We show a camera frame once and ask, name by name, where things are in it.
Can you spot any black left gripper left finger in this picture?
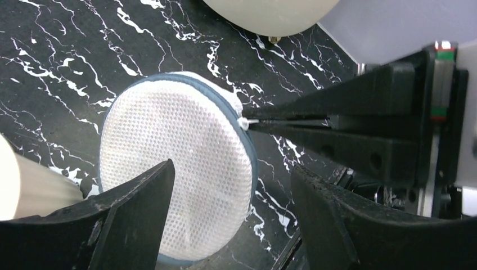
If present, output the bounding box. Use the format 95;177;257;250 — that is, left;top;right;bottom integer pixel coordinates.
1;160;175;270

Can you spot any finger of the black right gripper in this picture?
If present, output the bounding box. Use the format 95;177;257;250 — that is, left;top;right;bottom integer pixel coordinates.
242;62;415;120

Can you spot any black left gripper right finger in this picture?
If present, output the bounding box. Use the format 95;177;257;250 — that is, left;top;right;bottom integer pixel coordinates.
291;165;476;269

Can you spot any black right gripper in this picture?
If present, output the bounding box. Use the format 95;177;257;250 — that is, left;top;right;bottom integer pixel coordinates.
249;41;476;217

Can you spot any white mesh bag blue zipper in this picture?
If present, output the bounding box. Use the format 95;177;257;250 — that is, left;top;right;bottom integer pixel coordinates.
98;71;259;266

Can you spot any cream plastic laundry basket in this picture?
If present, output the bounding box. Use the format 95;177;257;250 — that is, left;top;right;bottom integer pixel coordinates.
1;136;83;221

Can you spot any white cylindrical drum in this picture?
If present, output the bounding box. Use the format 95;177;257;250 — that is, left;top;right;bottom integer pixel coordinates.
204;0;339;37

